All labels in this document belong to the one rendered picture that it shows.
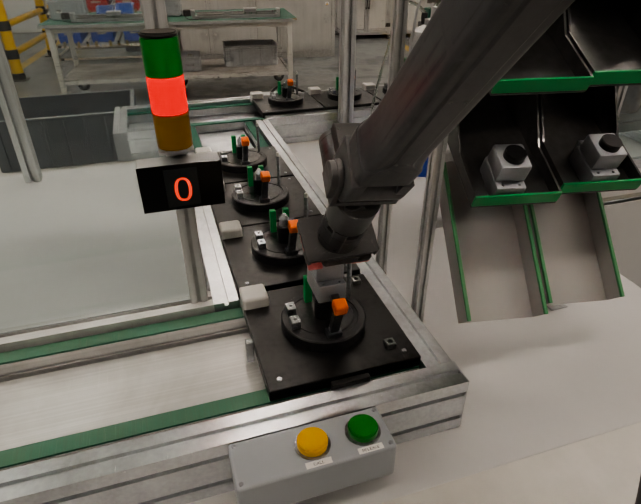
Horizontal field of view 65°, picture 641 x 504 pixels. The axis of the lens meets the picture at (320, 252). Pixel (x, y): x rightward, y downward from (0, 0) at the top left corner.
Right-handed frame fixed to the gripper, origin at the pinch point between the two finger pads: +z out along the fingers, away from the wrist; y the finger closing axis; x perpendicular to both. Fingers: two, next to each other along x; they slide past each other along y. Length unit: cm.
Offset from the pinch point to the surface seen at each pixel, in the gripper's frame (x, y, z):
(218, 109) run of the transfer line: -106, -1, 99
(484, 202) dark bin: -0.8, -21.7, -11.3
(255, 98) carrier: -107, -16, 95
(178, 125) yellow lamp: -19.8, 18.4, -9.1
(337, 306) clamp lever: 7.8, 0.4, -1.4
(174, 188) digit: -14.1, 20.3, -1.9
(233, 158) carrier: -54, 3, 54
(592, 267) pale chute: 8.2, -47.2, 2.5
